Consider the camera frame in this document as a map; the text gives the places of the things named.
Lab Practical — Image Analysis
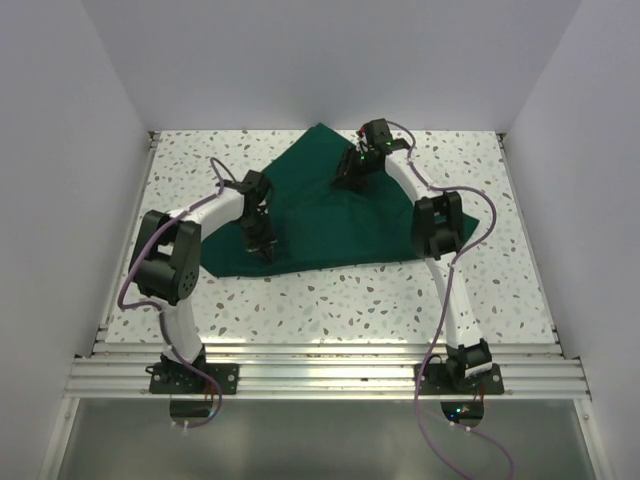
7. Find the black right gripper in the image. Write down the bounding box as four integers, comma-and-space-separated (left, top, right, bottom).
330, 144, 380, 192

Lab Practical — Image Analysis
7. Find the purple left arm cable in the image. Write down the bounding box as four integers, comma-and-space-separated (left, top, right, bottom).
117, 157, 241, 429

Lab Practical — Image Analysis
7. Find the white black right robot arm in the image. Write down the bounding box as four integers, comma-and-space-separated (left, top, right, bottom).
332, 118, 493, 394

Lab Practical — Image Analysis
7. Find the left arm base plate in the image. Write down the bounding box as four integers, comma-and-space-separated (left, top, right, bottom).
145, 361, 240, 395

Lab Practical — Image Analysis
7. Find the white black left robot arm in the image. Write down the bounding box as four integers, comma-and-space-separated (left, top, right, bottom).
117, 170, 276, 395

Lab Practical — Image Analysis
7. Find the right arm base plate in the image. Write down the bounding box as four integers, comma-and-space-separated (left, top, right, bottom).
418, 362, 505, 396

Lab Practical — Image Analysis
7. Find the green surgical cloth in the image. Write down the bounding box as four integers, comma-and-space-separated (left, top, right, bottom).
199, 122, 481, 280

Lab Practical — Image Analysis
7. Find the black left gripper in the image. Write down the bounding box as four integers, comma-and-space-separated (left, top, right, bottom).
235, 210, 277, 261

